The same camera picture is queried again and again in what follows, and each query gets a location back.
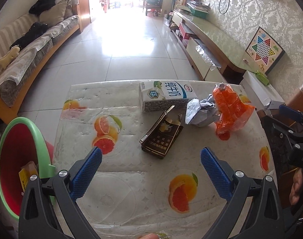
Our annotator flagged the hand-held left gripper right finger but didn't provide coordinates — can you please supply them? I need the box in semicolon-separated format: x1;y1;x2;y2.
201;147;284;239

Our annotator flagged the yellow cardboard box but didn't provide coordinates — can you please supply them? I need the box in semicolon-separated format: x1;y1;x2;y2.
19;161;39;196

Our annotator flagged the fruit print table cover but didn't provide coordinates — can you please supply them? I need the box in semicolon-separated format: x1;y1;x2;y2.
52;80;279;239

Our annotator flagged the beige cushion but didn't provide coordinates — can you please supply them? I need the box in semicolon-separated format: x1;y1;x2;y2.
39;0;68;28
64;0;73;20

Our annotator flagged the dark brown cigarette box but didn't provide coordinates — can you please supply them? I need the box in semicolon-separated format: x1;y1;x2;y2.
139;105;184;159

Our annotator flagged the cream plush toy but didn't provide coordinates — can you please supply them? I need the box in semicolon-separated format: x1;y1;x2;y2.
0;45;20;68

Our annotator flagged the white and green milk carton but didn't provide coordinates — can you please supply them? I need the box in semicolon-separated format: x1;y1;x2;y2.
139;80;198;114

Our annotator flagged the silver foil sheet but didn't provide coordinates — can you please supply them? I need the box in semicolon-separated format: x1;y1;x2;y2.
193;44;221;71

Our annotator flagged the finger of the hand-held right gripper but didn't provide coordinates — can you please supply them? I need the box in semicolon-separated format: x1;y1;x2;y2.
260;115;299;163
278;104;303;126

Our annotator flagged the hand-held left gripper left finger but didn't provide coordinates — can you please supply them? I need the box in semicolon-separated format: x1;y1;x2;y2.
18;146;103;239

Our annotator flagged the silver foil wrapper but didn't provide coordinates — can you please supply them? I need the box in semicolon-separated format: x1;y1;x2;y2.
264;100;286;114

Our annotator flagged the green box stack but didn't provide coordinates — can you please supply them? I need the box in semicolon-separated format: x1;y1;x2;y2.
185;1;211;18

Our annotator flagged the long wooden television cabinet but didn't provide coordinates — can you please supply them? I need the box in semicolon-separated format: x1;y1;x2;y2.
164;9;266;81

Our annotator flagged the person's right hand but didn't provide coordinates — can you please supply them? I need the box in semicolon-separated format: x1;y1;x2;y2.
289;169;303;205

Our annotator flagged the wooden sofa with striped cover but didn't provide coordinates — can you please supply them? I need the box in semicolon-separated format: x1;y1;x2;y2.
0;0;83;116

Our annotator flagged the wooden door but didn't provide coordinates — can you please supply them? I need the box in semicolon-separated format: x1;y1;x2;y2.
77;0;91;33

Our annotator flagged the crumpled grey white wrapper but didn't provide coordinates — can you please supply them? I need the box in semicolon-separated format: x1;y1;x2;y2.
185;98;218;127

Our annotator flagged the wooden chair with clothes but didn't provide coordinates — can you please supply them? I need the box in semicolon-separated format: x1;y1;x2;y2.
144;0;164;17

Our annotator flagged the red bin with green rim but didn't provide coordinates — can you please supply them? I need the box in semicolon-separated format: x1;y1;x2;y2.
0;117;54;221

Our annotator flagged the white cardboard box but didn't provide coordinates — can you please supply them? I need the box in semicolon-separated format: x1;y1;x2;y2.
242;70;286;109

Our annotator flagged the star pattern checkers board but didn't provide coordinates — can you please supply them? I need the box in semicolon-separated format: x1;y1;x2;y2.
245;26;286;74

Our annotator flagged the black clothing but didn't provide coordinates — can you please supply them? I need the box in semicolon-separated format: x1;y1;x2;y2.
10;22;49;51
29;0;56;15

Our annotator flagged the orange snack bag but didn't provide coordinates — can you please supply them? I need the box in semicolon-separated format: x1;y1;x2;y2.
212;83;256;136

